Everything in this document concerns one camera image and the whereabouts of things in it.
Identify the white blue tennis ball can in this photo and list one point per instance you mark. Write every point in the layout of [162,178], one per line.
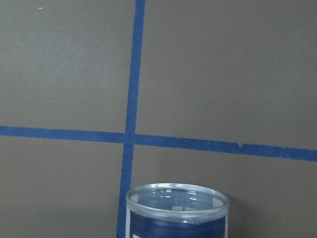
[175,210]

